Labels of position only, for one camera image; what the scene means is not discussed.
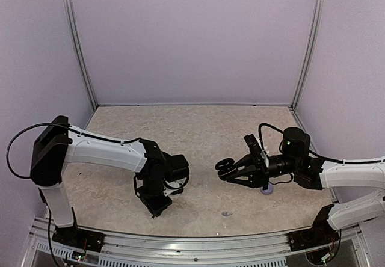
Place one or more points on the right aluminium corner post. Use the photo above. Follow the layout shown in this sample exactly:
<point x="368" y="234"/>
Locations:
<point x="310" y="46"/>

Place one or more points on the black charging case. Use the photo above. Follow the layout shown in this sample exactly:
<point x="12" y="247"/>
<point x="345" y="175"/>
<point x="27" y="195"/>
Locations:
<point x="225" y="167"/>

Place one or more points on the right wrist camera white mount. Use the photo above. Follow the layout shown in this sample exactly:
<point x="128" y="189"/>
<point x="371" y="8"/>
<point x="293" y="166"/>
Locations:
<point x="255" y="147"/>

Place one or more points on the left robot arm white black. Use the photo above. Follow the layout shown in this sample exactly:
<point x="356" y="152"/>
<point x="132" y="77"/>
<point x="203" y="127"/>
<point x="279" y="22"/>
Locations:
<point x="161" y="174"/>

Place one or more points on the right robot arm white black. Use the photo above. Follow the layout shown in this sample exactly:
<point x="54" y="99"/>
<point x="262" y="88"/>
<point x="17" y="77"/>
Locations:
<point x="310" y="171"/>

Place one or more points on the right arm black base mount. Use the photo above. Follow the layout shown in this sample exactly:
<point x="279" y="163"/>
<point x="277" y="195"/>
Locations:
<point x="318" y="234"/>

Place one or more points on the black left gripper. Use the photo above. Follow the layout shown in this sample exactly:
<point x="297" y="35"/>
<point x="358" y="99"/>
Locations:
<point x="154" y="208"/>

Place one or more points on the aluminium corner post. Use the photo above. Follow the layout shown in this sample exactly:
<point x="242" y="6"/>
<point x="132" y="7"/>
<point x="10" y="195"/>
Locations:
<point x="74" y="34"/>
<point x="310" y="46"/>

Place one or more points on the purple charging case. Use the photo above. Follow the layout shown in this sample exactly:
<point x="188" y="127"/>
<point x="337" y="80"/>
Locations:
<point x="267" y="191"/>

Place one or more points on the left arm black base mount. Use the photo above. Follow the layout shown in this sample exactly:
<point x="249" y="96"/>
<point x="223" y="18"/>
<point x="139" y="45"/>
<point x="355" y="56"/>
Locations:
<point x="76" y="237"/>

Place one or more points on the aluminium front rail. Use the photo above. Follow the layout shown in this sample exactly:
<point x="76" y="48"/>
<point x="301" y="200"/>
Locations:
<point x="127" y="249"/>

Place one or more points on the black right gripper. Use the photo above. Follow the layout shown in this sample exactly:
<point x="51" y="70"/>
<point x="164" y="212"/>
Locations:
<point x="259" y="173"/>

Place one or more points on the left aluminium corner post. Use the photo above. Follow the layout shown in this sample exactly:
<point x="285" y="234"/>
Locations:
<point x="74" y="34"/>

